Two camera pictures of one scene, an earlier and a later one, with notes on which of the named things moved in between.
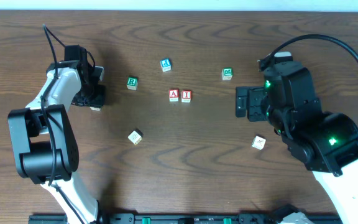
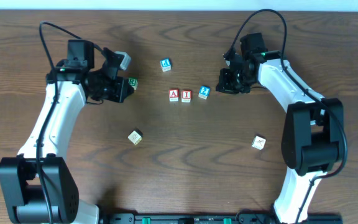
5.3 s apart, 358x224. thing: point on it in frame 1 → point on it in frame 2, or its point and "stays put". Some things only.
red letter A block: [174, 95] stays put
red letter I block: [186, 96] stays put
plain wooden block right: [258, 142] stays put
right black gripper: [242, 101] → [227, 81]
